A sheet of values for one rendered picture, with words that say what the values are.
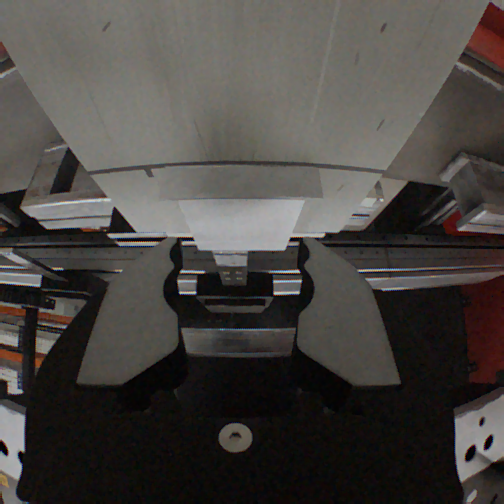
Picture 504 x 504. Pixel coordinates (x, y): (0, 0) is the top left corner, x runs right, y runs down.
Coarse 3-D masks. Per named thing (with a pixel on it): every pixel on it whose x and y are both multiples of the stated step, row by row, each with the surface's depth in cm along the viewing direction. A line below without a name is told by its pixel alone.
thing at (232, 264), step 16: (224, 256) 27; (240, 256) 27; (224, 272) 32; (240, 272) 32; (208, 288) 40; (224, 288) 40; (240, 288) 40; (256, 288) 40; (272, 288) 40; (208, 304) 40; (224, 304) 40; (240, 304) 40; (256, 304) 40
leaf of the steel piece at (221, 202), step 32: (160, 192) 13; (192, 192) 13; (224, 192) 13; (256, 192) 13; (288, 192) 13; (320, 192) 13; (192, 224) 20; (224, 224) 20; (256, 224) 20; (288, 224) 20
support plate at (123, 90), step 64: (0, 0) 3; (64, 0) 4; (128, 0) 5; (192, 0) 5; (256, 0) 5; (320, 0) 5; (384, 0) 5; (448, 0) 4; (64, 64) 7; (128, 64) 7; (192, 64) 8; (256, 64) 8; (320, 64) 8; (384, 64) 7; (448, 64) 6; (64, 128) 10; (128, 128) 11; (192, 128) 11; (256, 128) 11; (320, 128) 11; (384, 128) 11; (128, 192) 16
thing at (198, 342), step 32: (192, 352) 20; (224, 352) 20; (256, 352) 20; (288, 352) 20; (192, 384) 19; (224, 384) 19; (256, 384) 19; (288, 384) 19; (224, 416) 18; (256, 416) 18
